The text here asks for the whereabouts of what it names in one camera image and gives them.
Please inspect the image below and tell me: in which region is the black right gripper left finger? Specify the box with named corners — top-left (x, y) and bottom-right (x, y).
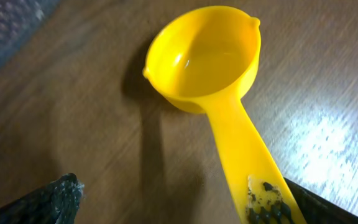
top-left (0, 173), bottom-right (85, 224)

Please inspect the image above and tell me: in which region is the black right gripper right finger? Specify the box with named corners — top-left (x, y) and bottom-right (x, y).
top-left (285, 178), bottom-right (358, 224)

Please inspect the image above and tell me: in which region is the yellow measuring scoop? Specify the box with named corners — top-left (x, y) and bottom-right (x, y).
top-left (143, 6), bottom-right (305, 223)

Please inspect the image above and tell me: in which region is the clear container of red beans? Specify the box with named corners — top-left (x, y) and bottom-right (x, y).
top-left (0, 0), bottom-right (60, 68)

